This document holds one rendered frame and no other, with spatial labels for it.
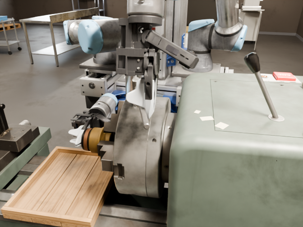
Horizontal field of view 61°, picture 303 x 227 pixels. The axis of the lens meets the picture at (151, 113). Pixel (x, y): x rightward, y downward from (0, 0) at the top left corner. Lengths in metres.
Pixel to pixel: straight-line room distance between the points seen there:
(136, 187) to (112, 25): 0.55
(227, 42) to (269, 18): 8.56
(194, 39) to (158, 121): 0.65
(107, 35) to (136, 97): 0.43
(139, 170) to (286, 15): 9.32
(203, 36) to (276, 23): 8.60
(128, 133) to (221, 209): 0.30
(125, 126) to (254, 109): 0.34
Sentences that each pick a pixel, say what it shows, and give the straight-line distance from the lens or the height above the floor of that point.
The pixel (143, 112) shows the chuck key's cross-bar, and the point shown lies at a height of 1.31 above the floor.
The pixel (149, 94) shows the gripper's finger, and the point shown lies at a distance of 0.53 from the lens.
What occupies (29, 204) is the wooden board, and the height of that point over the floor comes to 0.88.
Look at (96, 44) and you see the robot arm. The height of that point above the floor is 1.36.
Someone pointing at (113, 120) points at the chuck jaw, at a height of 1.15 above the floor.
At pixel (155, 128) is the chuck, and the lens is 0.69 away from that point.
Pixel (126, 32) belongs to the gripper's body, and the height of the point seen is 1.46.
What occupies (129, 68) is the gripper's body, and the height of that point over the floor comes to 1.39.
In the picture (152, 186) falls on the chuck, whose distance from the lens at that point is 0.73.
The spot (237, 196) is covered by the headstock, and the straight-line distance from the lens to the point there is 0.65.
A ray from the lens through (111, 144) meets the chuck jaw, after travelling 0.81.
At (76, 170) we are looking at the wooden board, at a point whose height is 0.89.
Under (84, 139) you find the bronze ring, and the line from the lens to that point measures 0.86.
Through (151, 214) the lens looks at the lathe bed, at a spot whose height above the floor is 0.86.
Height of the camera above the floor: 1.55
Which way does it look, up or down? 27 degrees down
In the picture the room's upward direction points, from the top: straight up
